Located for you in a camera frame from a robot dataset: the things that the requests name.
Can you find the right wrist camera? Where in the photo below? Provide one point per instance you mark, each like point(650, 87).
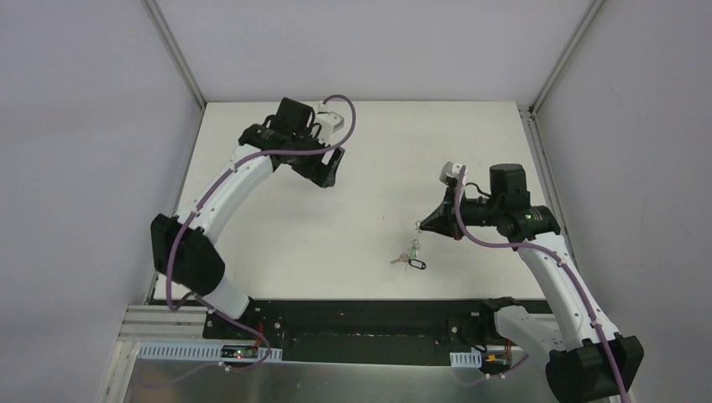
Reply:
point(451, 172)

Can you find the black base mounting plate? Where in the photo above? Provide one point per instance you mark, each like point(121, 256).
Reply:
point(397, 332)

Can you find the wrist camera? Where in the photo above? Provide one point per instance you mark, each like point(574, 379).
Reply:
point(328, 123)
point(451, 172)

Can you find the key with black tag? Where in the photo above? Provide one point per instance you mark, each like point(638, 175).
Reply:
point(416, 264)

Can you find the aluminium frame rail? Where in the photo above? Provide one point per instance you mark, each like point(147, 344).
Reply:
point(158, 323)

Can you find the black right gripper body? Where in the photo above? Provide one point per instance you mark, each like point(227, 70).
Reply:
point(452, 215)

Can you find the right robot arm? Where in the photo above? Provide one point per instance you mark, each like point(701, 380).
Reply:
point(587, 357)

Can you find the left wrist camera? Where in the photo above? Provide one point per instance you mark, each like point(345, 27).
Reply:
point(328, 123)

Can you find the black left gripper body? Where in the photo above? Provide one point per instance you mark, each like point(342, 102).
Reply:
point(321, 164)

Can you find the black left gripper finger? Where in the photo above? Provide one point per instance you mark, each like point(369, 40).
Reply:
point(317, 174)
point(328, 171)

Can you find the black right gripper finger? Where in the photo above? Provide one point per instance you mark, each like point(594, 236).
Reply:
point(445, 229)
point(440, 218)

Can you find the key with green tag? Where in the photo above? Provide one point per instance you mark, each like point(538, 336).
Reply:
point(402, 258)

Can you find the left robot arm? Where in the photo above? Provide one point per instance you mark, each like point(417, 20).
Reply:
point(184, 244)

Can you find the white slotted cable duct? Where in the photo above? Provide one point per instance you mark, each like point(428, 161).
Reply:
point(208, 352)

